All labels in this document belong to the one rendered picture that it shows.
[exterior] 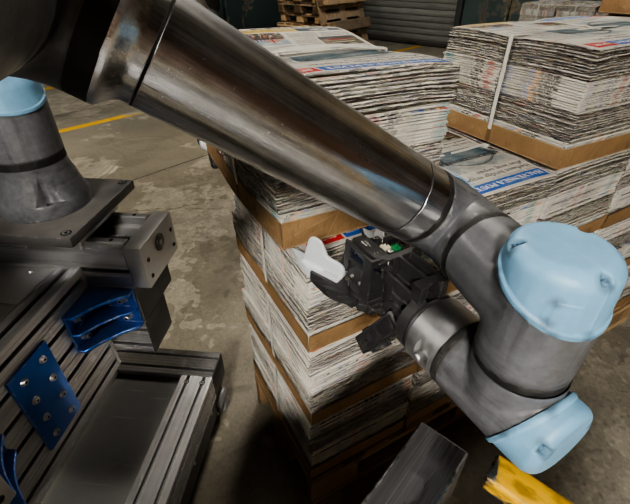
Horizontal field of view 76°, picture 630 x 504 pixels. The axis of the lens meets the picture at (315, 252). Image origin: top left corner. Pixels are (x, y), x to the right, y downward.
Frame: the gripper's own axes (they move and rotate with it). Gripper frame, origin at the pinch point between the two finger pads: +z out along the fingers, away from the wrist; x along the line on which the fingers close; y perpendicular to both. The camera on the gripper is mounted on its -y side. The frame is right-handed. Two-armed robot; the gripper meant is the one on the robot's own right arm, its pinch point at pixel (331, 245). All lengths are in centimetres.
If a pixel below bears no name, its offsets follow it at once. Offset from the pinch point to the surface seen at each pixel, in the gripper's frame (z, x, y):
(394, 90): 3.1, -10.7, 19.4
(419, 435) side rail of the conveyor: -26.5, 5.4, -4.9
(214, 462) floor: 26, 20, -85
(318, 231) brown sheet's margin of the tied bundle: 2.2, 0.9, 1.4
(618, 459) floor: -29, -83, -84
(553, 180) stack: 3, -55, -3
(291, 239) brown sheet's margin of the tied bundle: 2.3, 5.2, 1.3
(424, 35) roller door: 580, -538, -64
